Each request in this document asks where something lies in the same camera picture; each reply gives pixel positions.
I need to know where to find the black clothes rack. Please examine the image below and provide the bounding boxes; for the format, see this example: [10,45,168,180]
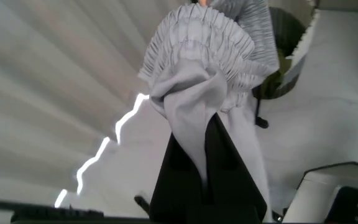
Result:
[0,195,151,223]

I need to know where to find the white laundry basket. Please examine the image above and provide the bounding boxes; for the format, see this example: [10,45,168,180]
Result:
[252,0,319,101]

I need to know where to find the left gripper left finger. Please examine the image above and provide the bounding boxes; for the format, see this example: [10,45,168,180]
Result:
[149,133,208,223]

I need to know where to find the white curtain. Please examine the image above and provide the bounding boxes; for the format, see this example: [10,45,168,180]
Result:
[0,0,198,206]

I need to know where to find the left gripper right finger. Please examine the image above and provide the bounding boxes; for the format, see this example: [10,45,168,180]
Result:
[204,112,268,223]

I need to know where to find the pale grey shorts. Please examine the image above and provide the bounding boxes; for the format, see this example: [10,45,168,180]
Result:
[137,0,281,223]

